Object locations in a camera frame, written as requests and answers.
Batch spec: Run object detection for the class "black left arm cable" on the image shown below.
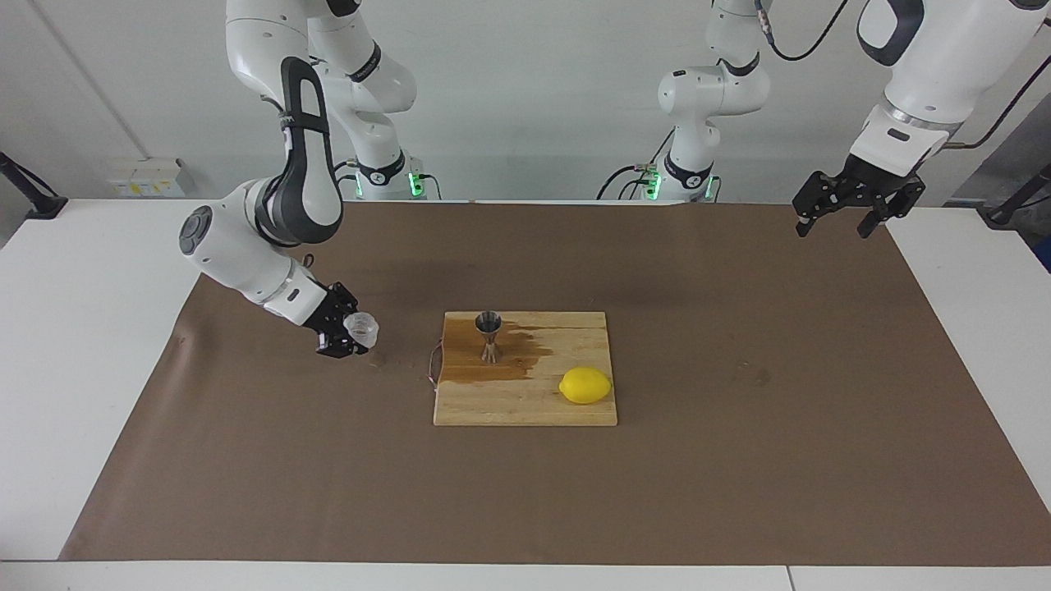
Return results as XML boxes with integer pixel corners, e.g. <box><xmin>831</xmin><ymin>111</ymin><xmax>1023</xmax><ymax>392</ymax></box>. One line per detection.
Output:
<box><xmin>755</xmin><ymin>0</ymin><xmax>1051</xmax><ymax>150</ymax></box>

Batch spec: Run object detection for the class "wooden cutting board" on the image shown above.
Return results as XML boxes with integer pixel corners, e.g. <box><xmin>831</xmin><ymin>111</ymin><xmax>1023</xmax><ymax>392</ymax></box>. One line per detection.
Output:
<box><xmin>429</xmin><ymin>310</ymin><xmax>618</xmax><ymax>428</ymax></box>

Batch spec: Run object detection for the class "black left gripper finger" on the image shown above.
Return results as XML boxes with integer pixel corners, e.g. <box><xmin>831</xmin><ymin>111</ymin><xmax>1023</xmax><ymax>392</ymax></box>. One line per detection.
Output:
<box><xmin>857</xmin><ymin>187</ymin><xmax>926</xmax><ymax>241</ymax></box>
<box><xmin>793</xmin><ymin>171</ymin><xmax>835</xmax><ymax>239</ymax></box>

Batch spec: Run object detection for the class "small clear plastic cup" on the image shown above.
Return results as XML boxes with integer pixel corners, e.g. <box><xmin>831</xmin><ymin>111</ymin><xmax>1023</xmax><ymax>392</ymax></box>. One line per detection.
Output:
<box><xmin>343</xmin><ymin>312</ymin><xmax>380</xmax><ymax>346</ymax></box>

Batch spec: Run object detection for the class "black clamp stand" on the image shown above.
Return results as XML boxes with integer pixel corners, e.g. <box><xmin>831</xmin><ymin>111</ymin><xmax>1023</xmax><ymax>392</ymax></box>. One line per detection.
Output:
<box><xmin>0</xmin><ymin>152</ymin><xmax>68</xmax><ymax>220</ymax></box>
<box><xmin>985</xmin><ymin>164</ymin><xmax>1051</xmax><ymax>228</ymax></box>

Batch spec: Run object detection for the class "brown paper table mat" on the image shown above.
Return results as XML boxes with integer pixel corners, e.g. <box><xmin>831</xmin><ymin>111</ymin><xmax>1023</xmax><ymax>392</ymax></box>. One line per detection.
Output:
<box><xmin>59</xmin><ymin>199</ymin><xmax>1051</xmax><ymax>567</ymax></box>

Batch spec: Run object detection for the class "white wall outlet box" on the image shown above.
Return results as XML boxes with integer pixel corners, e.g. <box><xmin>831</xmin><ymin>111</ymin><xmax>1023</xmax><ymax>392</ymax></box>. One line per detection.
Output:
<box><xmin>109</xmin><ymin>158</ymin><xmax>188</xmax><ymax>198</ymax></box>

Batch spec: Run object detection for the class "yellow lemon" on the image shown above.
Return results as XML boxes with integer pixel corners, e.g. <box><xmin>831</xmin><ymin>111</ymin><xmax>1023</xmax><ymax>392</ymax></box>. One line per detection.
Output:
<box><xmin>558</xmin><ymin>366</ymin><xmax>613</xmax><ymax>405</ymax></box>

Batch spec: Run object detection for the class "steel double jigger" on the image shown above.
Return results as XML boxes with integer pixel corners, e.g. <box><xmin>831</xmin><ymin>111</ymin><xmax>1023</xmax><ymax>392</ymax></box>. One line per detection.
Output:
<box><xmin>475</xmin><ymin>310</ymin><xmax>503</xmax><ymax>364</ymax></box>

